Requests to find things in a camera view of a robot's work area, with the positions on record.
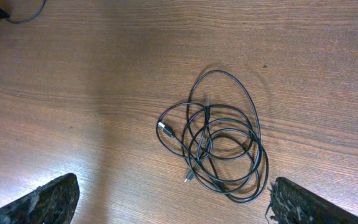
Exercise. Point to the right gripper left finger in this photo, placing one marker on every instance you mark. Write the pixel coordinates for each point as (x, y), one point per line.
(54, 202)

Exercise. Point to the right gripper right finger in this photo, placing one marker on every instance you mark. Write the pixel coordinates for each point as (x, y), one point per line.
(292, 203)

